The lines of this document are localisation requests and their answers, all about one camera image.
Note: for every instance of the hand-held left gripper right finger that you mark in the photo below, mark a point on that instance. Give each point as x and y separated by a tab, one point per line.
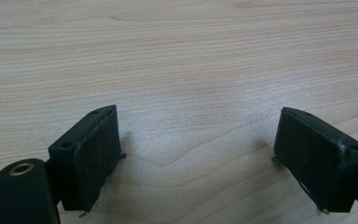
313	161

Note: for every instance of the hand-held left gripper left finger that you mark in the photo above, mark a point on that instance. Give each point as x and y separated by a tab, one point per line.
88	161

